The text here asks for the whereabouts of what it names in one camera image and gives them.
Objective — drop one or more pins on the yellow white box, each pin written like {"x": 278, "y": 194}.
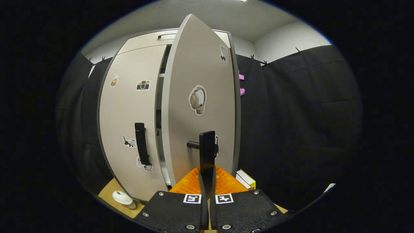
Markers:
{"x": 246, "y": 178}

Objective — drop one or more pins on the beige double-door shoe cabinet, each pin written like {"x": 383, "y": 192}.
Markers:
{"x": 237, "y": 97}

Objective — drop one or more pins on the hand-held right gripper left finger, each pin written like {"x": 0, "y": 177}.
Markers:
{"x": 171, "y": 210}

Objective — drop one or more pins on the beige cabinet drawer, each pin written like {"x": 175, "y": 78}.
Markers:
{"x": 142, "y": 40}

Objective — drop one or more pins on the black backdrop cloth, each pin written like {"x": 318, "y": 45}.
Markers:
{"x": 307, "y": 113}

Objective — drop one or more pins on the shoe cabinet door headphone sticker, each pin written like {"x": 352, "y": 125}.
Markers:
{"x": 200, "y": 64}

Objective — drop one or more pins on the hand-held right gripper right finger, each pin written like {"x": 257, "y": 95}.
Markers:
{"x": 245, "y": 210}

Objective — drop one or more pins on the shoe cabinet door camera sticker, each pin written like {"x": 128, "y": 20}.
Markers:
{"x": 126, "y": 110}

